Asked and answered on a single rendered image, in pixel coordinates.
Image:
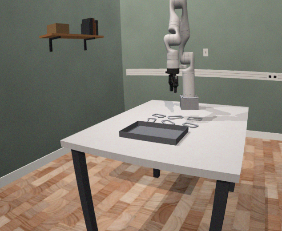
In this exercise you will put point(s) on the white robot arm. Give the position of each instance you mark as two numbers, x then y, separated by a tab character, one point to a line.
180	33

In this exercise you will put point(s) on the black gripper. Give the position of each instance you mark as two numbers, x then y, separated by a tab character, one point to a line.
173	79

